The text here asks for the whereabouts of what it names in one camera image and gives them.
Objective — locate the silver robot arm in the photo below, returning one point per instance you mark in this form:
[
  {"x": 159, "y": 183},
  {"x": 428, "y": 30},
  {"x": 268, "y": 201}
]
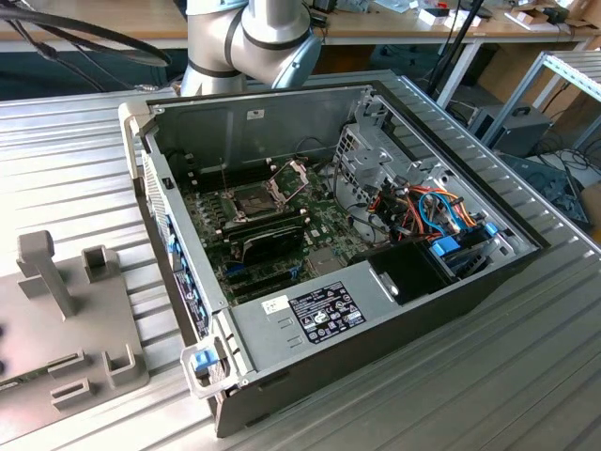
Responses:
[{"x": 263, "y": 28}]

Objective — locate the CPU socket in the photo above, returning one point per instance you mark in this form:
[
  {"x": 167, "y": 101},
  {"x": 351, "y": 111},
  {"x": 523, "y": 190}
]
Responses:
[{"x": 256, "y": 202}]

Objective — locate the green motherboard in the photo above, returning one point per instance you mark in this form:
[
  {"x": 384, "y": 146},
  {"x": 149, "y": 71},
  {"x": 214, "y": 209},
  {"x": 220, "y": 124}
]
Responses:
[{"x": 328, "y": 221}]

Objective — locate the RAM slot with black clips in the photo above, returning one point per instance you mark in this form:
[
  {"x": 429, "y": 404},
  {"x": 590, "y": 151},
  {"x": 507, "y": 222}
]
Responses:
[
  {"x": 211, "y": 175},
  {"x": 267, "y": 226},
  {"x": 267, "y": 216}
]

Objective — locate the RAM slot with white clips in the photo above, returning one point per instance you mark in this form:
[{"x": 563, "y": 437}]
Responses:
[
  {"x": 211, "y": 170},
  {"x": 211, "y": 179},
  {"x": 267, "y": 230}
]

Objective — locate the black graphics card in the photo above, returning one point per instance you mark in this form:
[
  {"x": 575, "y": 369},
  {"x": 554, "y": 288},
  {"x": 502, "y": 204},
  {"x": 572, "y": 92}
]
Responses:
[{"x": 272, "y": 244}]

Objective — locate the grey chipset heatsink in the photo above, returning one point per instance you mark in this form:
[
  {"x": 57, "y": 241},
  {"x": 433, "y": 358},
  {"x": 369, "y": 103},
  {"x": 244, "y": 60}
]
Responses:
[{"x": 324, "y": 263}]

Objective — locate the black expansion slot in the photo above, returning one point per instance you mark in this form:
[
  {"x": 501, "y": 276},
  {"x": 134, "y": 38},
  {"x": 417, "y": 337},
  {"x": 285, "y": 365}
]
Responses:
[
  {"x": 263, "y": 290},
  {"x": 260, "y": 280}
]

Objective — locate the blue expansion slot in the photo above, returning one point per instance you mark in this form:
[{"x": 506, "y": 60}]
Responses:
[{"x": 235, "y": 269}]

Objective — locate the metal drive cage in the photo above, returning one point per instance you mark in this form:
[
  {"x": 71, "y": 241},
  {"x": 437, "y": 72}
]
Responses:
[{"x": 371, "y": 160}]

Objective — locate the grey power supply unit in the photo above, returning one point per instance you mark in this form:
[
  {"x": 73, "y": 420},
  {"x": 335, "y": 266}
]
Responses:
[{"x": 263, "y": 338}]

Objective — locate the white case sticker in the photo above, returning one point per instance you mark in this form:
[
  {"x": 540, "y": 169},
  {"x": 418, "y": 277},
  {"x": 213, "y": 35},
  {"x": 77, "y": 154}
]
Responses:
[{"x": 255, "y": 114}]

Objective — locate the open black PC case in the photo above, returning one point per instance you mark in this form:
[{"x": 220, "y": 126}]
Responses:
[{"x": 357, "y": 347}]

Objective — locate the hard disk in blue carrier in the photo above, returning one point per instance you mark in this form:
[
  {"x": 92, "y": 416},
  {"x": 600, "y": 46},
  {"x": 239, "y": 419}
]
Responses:
[{"x": 446, "y": 246}]

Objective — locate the blue case latch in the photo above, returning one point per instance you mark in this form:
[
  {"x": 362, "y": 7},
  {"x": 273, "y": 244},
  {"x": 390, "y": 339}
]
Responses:
[{"x": 204, "y": 362}]

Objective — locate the black equipment box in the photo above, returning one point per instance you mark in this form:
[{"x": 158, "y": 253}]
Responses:
[{"x": 521, "y": 131}]

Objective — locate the dark teal case panel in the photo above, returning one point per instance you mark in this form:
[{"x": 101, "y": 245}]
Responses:
[{"x": 540, "y": 178}]

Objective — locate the black tripod pole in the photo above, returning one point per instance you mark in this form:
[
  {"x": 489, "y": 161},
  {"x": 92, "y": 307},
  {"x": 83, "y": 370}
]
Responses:
[{"x": 459, "y": 37}]

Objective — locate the small white box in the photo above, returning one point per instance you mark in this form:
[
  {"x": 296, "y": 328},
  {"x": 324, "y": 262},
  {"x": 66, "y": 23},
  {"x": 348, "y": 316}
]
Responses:
[{"x": 436, "y": 18}]

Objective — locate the grey parts rack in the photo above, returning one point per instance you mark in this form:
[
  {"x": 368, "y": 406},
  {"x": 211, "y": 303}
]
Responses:
[{"x": 70, "y": 338}]

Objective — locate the wooden desk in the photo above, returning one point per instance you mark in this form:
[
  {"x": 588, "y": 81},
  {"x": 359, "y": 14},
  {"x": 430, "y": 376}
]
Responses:
[{"x": 516, "y": 34}]

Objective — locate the brown cardboard box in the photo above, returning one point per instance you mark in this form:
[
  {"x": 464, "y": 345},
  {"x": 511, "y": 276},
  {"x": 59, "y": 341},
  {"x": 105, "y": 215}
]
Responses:
[{"x": 592, "y": 202}]

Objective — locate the open cardboard box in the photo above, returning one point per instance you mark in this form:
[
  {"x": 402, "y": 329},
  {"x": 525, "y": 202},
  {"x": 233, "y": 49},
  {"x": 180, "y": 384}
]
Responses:
[{"x": 530, "y": 19}]

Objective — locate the green RAM stick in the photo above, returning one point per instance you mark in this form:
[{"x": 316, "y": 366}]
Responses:
[{"x": 23, "y": 378}]

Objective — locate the aluminium shelf frame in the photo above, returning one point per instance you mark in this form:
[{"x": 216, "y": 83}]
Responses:
[{"x": 570, "y": 70}]

